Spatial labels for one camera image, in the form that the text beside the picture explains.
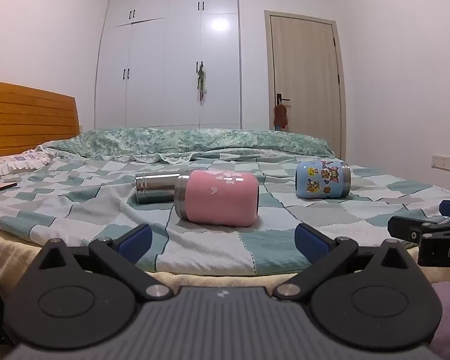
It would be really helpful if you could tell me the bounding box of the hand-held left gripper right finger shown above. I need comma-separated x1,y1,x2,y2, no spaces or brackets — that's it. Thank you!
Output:
272,223,412,301

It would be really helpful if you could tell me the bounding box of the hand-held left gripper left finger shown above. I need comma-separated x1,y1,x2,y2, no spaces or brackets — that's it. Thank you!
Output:
40,223,174,302

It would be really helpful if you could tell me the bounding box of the pink cup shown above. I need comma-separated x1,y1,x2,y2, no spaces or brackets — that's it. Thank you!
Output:
174,169,260,228

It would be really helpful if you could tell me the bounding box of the blue cartoon sticker cup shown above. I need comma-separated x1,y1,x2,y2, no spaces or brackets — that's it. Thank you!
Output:
295,160,352,200

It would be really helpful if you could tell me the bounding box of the green checkered bed sheet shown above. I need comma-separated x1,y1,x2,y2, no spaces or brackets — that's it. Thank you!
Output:
0,153,450,275

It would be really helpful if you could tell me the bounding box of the green floral quilt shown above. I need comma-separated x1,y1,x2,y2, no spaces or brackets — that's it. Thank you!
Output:
46,127,335,164

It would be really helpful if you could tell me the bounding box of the beige mattress pad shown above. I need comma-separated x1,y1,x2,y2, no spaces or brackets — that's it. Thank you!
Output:
0,229,421,301

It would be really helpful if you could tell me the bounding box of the brown plush toy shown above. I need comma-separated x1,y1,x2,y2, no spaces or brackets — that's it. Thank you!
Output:
273,103,289,130

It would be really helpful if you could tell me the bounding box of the purple patterned pillow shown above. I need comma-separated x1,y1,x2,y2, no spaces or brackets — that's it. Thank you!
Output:
0,149,54,181

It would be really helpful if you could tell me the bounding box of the wooden headboard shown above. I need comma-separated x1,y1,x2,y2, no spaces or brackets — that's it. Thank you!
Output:
0,79,80,158

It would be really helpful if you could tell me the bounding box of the beige wooden door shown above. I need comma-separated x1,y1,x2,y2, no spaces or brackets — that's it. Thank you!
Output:
264,10,347,159

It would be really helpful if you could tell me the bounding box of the green hanging ornament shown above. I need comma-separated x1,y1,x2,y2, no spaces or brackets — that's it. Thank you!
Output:
195,65,209,102

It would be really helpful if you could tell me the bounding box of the white wardrobe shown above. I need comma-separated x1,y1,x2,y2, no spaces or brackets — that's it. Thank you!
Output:
93,0,243,130

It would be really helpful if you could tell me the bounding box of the white wall socket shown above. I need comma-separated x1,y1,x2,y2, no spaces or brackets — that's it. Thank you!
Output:
431,154,450,173

